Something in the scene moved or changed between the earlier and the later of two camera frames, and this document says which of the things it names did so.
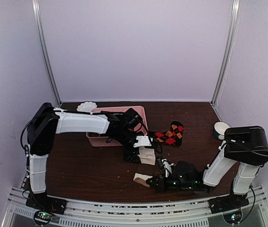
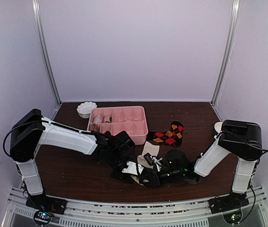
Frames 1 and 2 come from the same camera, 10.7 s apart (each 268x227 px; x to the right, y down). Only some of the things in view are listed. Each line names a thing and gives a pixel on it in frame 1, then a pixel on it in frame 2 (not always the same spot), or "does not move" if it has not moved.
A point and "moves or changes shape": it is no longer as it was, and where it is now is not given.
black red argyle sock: (173, 136) does not move
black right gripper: (161, 186) -> (156, 181)
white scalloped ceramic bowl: (87, 106) does not move
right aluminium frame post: (232, 29) does not move
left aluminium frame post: (37, 11) does not move
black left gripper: (130, 158) -> (115, 174)
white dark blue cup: (219, 129) does not move
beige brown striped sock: (145, 169) moves or changes shape
